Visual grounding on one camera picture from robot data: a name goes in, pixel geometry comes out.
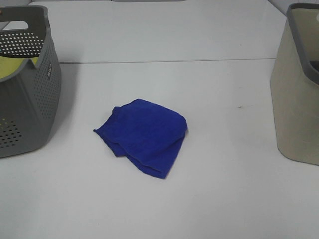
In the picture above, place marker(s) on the blue towel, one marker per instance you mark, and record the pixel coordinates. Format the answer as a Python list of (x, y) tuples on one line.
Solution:
[(147, 134)]

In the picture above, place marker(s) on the grey perforated plastic basket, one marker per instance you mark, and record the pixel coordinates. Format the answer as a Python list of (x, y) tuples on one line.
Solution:
[(28, 103)]

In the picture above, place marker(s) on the beige plastic basket grey rim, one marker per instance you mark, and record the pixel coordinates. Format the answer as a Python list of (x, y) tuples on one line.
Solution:
[(295, 85)]

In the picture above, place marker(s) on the yellow-green towel in basket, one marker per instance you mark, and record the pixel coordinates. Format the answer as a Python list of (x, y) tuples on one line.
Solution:
[(14, 67)]

